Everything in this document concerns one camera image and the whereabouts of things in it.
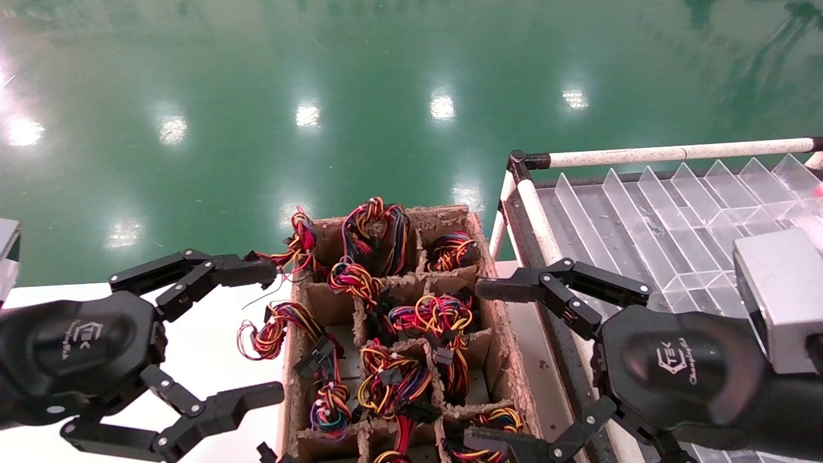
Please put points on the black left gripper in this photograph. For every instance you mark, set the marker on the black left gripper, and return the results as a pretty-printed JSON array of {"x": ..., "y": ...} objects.
[{"x": 77, "y": 347}]

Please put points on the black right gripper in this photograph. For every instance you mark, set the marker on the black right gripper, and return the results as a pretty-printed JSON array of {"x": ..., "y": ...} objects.
[{"x": 681, "y": 373}]

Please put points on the brown cardboard divider box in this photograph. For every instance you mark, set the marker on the brown cardboard divider box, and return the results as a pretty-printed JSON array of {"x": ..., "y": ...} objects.
[{"x": 508, "y": 360}]

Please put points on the clear acrylic divider tray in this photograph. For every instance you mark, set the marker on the clear acrylic divider tray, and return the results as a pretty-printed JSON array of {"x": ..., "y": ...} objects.
[{"x": 675, "y": 218}]

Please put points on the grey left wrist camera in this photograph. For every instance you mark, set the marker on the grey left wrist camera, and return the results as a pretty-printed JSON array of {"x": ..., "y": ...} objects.
[{"x": 8, "y": 257}]

